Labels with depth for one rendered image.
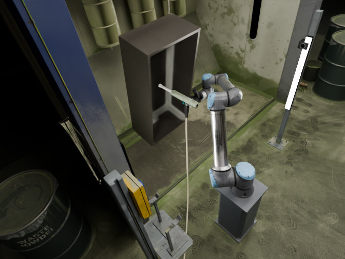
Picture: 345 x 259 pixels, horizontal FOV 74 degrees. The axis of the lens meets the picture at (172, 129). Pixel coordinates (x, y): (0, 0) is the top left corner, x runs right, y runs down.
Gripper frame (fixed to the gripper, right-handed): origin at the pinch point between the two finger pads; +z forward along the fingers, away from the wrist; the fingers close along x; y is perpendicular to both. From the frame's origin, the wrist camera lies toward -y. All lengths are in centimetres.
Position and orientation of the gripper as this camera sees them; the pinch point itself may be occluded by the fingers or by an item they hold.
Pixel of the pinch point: (186, 103)
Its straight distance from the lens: 206.8
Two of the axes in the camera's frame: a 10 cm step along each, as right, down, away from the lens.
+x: -7.2, -4.6, 5.2
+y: -0.1, 7.6, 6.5
